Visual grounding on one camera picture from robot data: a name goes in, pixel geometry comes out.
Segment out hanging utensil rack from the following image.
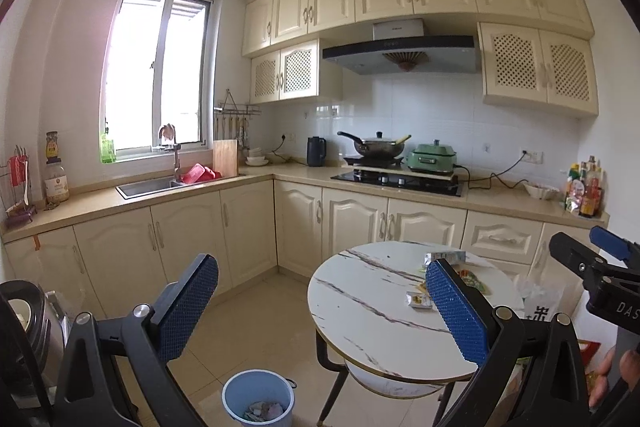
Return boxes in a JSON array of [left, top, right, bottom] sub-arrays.
[[213, 88, 262, 150]]

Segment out cream upper kitchen cabinets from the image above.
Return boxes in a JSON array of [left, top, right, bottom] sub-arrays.
[[242, 0, 599, 117]]

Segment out chrome sink faucet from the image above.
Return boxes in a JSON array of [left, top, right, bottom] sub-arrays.
[[152, 124, 182, 183]]

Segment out white milk carton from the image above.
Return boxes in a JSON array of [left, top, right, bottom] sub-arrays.
[[423, 249, 466, 268]]

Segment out large oil jar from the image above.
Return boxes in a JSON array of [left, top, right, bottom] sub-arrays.
[[43, 131, 70, 205]]

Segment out blue plastic trash bucket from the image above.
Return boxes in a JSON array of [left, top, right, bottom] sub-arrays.
[[220, 369, 297, 427]]

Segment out wooden cutting board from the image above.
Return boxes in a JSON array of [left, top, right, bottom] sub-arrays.
[[212, 140, 239, 178]]

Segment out red utensil holder rack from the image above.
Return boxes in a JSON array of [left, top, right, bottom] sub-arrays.
[[1, 145, 37, 230]]

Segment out black power cable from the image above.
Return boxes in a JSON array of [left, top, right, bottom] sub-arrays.
[[454, 149, 532, 191]]

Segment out small snack wrapper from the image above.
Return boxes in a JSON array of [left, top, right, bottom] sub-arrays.
[[406, 291, 433, 310]]

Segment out black wok with lid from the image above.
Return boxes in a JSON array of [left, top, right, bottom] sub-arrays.
[[337, 131, 411, 159]]

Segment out group of condiment bottles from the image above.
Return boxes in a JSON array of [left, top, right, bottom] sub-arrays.
[[564, 155, 604, 219]]

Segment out silver rice cooker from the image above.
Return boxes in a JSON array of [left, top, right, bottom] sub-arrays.
[[1, 280, 70, 409]]

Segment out green electric cooker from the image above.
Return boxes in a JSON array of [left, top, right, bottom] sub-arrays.
[[406, 140, 457, 176]]

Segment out cream lower kitchen cabinets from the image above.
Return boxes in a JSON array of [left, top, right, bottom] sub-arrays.
[[2, 178, 609, 323]]

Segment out white plastic bag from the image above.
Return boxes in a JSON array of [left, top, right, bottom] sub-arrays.
[[515, 255, 573, 322]]

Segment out stacked white bowls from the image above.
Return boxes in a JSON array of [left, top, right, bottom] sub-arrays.
[[245, 147, 269, 167]]

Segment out kitchen window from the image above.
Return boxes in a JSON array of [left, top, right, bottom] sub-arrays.
[[101, 0, 212, 159]]

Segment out yellow green snack bag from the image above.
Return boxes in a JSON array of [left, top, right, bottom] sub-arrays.
[[457, 269, 490, 296]]

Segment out black gas stove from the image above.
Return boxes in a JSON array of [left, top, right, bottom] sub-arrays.
[[333, 157, 463, 197]]

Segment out red plastic basin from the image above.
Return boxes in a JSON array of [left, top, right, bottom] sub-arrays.
[[181, 164, 222, 184]]

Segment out cream kitchen cabinets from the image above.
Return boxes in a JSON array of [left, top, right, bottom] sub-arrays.
[[2, 178, 609, 323], [242, 0, 599, 117]]

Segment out round white marble table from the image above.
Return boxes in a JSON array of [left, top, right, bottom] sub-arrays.
[[306, 239, 526, 425]]

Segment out person's right hand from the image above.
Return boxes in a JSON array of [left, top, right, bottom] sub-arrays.
[[587, 345, 640, 410]]

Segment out black electric kettle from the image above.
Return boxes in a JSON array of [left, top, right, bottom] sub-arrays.
[[306, 136, 326, 167]]

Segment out green dish soap bottle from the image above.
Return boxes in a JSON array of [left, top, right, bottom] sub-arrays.
[[100, 122, 117, 164]]

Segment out steel kitchen sink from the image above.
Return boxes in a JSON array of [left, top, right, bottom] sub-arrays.
[[116, 176, 183, 199]]

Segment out black range hood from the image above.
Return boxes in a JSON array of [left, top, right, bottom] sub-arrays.
[[322, 20, 480, 76]]

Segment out white bowl on counter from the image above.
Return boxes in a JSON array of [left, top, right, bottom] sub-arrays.
[[523, 182, 559, 200]]

